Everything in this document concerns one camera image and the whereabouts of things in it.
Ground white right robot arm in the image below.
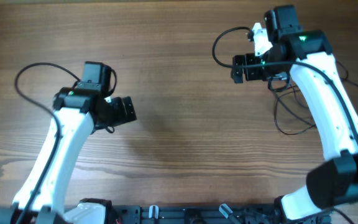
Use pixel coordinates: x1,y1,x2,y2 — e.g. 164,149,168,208
231,5,358,223

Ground black USB cable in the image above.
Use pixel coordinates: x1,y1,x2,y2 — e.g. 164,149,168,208
267,74,318,136

